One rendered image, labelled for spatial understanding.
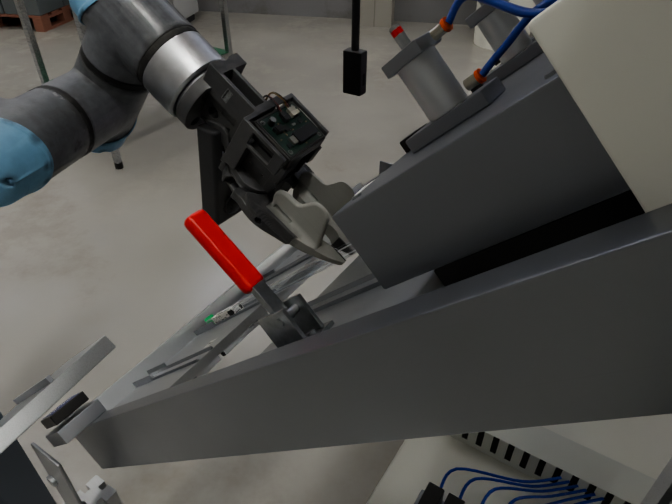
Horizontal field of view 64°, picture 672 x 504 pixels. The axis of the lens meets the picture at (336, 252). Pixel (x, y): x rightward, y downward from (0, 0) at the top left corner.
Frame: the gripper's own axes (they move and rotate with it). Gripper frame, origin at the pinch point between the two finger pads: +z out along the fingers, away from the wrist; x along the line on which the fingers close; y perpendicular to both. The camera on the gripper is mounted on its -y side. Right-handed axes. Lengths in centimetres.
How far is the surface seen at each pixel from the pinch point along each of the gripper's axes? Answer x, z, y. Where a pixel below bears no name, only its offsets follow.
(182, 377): -14.4, -1.6, -13.8
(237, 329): -6.2, -1.4, -13.8
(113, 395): -15.0, -6.4, -32.2
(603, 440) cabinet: 21, 44, -10
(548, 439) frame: 13.3, 36.5, -10.1
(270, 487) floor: 15, 30, -95
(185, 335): -2.6, -6.4, -32.2
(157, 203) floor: 93, -73, -167
